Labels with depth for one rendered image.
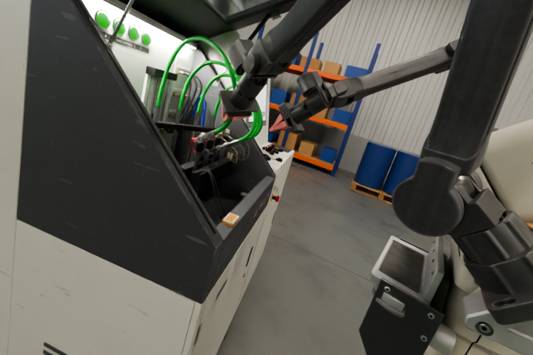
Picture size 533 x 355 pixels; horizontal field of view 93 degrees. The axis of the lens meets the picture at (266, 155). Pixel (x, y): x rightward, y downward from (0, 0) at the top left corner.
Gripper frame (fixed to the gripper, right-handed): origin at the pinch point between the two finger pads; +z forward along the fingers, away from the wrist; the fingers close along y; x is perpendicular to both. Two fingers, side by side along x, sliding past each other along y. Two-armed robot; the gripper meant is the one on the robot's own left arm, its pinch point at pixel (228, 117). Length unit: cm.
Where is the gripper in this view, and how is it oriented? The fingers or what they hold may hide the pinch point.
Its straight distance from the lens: 76.1
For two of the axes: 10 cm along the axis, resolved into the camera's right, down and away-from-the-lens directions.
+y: -8.3, 1.3, -5.5
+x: 3.2, 9.1, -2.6
